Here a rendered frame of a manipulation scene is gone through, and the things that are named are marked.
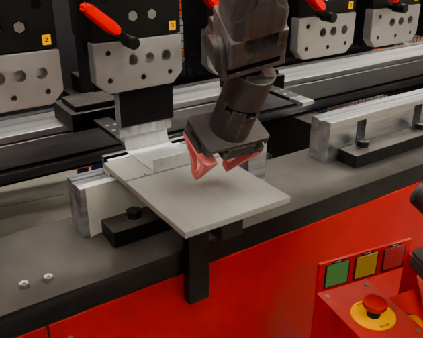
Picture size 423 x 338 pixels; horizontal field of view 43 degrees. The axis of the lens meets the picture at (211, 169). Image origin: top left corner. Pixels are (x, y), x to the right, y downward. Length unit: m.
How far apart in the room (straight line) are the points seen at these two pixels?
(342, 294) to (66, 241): 0.48
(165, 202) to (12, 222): 2.12
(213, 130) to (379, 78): 1.03
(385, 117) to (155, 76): 0.63
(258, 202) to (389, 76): 1.02
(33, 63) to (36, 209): 2.17
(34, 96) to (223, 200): 0.31
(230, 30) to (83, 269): 0.46
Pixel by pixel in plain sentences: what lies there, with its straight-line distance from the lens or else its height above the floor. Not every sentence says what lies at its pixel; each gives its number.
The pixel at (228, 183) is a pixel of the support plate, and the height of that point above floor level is 1.00.
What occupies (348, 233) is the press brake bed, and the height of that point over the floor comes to 0.77.
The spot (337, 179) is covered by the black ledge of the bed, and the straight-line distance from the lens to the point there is 1.15.
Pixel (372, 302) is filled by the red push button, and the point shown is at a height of 0.81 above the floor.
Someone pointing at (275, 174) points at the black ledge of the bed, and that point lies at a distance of 1.15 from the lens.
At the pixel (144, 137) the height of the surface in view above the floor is 1.02.
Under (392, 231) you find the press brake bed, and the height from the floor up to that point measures 0.72.
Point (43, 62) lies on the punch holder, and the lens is 0.79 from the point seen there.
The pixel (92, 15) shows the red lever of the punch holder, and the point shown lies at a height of 1.25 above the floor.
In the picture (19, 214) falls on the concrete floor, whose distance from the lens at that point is 2.91.
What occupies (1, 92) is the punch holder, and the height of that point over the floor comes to 1.15.
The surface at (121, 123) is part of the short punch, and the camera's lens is 0.90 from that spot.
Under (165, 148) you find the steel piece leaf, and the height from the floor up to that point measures 1.00.
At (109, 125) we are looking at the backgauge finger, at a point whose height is 1.01.
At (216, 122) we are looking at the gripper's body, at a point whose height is 1.13.
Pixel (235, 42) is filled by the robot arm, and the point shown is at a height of 1.25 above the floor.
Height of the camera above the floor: 1.37
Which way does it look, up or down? 25 degrees down
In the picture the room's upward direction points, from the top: straight up
